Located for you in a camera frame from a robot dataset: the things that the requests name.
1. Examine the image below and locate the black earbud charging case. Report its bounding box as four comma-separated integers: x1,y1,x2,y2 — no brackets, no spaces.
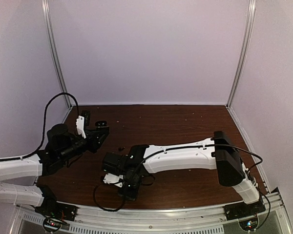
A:
95,120,107,128

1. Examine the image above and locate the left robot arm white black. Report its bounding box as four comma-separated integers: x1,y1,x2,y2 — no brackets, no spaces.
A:
0,121,109,216

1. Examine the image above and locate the left black camera cable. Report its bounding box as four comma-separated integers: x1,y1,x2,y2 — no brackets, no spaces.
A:
19,92,80,159

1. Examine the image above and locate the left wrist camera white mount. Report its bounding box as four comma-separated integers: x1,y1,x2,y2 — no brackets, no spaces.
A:
76,110,91,139

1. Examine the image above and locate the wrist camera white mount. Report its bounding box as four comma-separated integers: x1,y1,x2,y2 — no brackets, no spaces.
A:
103,173,124,188
76,110,91,139

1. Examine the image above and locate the black camera cable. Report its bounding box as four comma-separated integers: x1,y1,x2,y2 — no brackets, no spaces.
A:
92,156,157,212
19,92,80,159

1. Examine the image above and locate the aluminium frame post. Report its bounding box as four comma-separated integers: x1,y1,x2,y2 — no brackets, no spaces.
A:
41,0,73,110
226,0,256,109

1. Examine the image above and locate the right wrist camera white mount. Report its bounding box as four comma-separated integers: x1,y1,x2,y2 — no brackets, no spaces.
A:
103,173,124,188

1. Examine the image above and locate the left aluminium frame post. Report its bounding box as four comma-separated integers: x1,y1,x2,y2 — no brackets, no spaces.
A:
41,0,73,110

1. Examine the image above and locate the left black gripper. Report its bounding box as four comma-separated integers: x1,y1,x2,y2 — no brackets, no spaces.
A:
59,128,108,162

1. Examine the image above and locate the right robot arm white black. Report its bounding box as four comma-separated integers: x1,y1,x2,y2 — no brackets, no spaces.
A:
102,131,263,215

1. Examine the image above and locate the right black camera cable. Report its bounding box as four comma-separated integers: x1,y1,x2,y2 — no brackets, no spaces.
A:
92,156,157,212

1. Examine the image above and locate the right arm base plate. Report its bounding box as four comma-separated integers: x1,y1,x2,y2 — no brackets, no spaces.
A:
224,201,266,220

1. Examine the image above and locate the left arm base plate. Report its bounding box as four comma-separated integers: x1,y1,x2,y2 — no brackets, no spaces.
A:
35,200,77,221

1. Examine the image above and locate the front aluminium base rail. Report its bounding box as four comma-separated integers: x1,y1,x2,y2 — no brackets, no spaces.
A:
8,192,293,234

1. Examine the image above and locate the right aluminium frame post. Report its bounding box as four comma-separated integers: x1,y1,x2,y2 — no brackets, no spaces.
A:
226,0,256,109

